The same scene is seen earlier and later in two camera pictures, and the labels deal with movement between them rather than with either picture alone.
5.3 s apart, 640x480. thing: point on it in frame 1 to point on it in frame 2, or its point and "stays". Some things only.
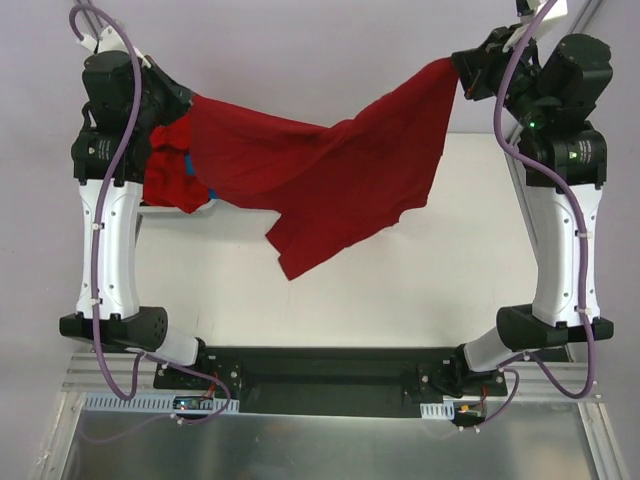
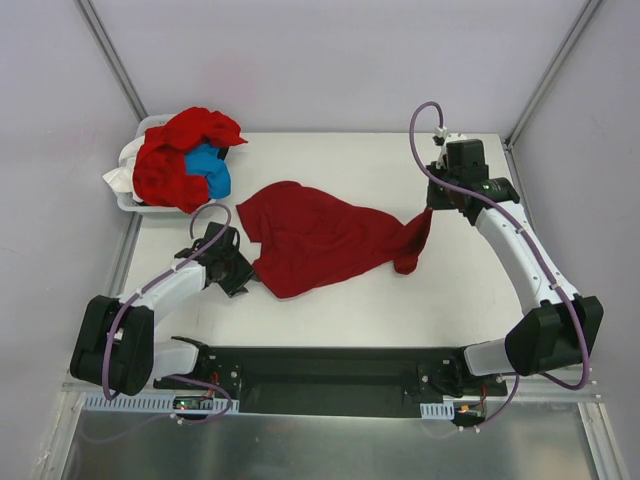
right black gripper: [473, 70] to [439, 195]
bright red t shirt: [166, 179] stays
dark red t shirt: [344, 184] to [306, 236]
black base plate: [356, 381] stays
